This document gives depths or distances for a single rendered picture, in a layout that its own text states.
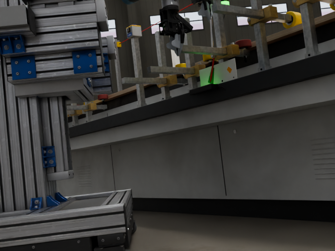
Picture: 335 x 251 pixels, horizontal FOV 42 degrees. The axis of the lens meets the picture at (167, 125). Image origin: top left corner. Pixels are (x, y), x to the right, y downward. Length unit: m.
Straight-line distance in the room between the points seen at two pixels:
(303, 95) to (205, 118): 0.61
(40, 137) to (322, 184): 1.25
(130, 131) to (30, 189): 1.18
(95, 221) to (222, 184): 1.16
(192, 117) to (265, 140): 0.41
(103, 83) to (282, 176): 0.99
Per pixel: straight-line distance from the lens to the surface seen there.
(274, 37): 2.19
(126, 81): 2.36
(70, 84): 1.80
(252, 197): 2.39
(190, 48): 2.00
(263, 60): 2.00
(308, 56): 1.85
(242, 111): 2.11
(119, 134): 3.02
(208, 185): 2.63
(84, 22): 1.71
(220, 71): 2.18
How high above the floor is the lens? 0.37
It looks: 4 degrees up
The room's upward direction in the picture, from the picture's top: 6 degrees counter-clockwise
